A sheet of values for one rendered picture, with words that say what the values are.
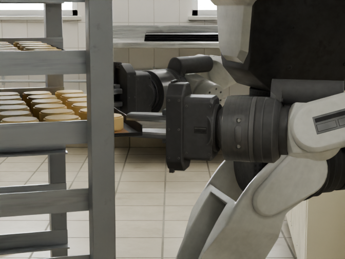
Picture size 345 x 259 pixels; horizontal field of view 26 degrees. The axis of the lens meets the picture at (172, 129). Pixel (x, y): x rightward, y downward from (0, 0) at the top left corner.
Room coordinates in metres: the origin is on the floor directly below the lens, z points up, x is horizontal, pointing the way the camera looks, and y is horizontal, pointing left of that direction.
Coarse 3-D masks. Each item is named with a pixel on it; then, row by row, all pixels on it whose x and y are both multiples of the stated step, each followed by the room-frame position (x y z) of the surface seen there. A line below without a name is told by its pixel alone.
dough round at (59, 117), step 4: (48, 116) 1.01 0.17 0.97; (52, 116) 1.01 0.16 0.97; (56, 116) 1.01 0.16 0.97; (60, 116) 1.01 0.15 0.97; (64, 116) 1.01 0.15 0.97; (68, 116) 1.01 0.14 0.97; (72, 116) 1.01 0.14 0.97; (76, 116) 1.01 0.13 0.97; (44, 120) 0.99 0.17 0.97; (48, 120) 0.98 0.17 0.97; (52, 120) 0.98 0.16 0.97; (56, 120) 0.98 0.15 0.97; (60, 120) 0.98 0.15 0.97; (64, 120) 0.98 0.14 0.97; (68, 120) 0.98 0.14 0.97; (72, 120) 0.98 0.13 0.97
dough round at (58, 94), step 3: (60, 90) 1.32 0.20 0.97; (63, 90) 1.32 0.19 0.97; (66, 90) 1.32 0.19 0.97; (69, 90) 1.32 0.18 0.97; (72, 90) 1.32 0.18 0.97; (75, 90) 1.32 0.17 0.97; (78, 90) 1.32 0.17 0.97; (81, 90) 1.32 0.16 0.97; (57, 93) 1.30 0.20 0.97; (60, 93) 1.29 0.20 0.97; (63, 93) 1.29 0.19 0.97; (66, 93) 1.29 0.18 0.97; (69, 93) 1.29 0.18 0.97; (72, 93) 1.29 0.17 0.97; (75, 93) 1.29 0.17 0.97; (78, 93) 1.30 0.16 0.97; (81, 93) 1.30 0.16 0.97; (57, 96) 1.29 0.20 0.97; (60, 96) 1.29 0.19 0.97; (60, 99) 1.29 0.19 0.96
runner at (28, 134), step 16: (0, 128) 0.92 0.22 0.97; (16, 128) 0.93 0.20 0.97; (32, 128) 0.93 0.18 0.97; (48, 128) 0.94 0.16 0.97; (64, 128) 0.94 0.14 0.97; (80, 128) 0.95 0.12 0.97; (0, 144) 0.92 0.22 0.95; (16, 144) 0.93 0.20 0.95; (32, 144) 0.93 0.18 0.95; (48, 144) 0.94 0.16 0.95
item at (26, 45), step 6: (0, 42) 1.27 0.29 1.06; (6, 42) 1.27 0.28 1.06; (18, 42) 1.27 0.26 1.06; (24, 42) 1.27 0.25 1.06; (30, 42) 1.27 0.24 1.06; (36, 42) 1.28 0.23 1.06; (0, 48) 1.08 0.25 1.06; (6, 48) 1.08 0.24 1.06; (12, 48) 1.09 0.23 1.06; (18, 48) 1.22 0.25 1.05; (24, 48) 1.15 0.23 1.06; (30, 48) 1.09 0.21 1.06; (36, 48) 1.09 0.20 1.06; (42, 48) 1.09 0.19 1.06; (48, 48) 1.10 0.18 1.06; (54, 48) 1.11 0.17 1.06
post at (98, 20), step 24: (96, 0) 0.93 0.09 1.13; (96, 24) 0.93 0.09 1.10; (96, 48) 0.93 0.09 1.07; (96, 72) 0.93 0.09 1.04; (96, 96) 0.93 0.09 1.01; (96, 120) 0.93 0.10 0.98; (96, 144) 0.93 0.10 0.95; (96, 168) 0.92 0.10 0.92; (96, 192) 0.92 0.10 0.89; (96, 216) 0.92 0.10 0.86; (96, 240) 0.92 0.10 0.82
